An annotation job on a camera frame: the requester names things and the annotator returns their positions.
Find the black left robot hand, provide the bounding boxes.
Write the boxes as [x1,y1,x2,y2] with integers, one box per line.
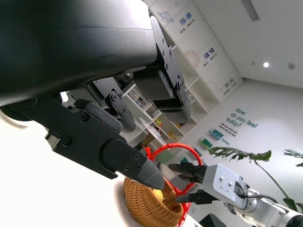
[0,0,192,191]

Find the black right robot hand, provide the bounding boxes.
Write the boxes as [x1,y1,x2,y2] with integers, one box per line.
[168,162,221,205]

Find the brown wicker basket red handle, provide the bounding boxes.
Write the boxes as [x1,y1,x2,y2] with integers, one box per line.
[123,143,205,227]

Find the red happy birthday ribbon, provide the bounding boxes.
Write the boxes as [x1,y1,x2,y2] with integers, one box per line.
[178,202,191,227]

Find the green round fruit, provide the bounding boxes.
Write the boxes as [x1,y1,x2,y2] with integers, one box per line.
[153,188,164,202]

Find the green leafy potted plant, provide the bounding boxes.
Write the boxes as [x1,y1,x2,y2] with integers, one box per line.
[207,146,303,213]

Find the white round side table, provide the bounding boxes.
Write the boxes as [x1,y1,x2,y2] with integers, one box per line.
[139,117,164,138]

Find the long ceiling light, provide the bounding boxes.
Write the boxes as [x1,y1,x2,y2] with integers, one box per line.
[241,0,258,22]

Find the green wall card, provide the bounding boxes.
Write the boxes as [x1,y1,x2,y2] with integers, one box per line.
[198,137,213,150]

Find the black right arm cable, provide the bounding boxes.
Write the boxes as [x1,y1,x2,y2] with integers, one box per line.
[235,185,278,206]

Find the white wall shelf cabinet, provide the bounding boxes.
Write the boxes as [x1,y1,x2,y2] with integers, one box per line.
[123,0,244,148]

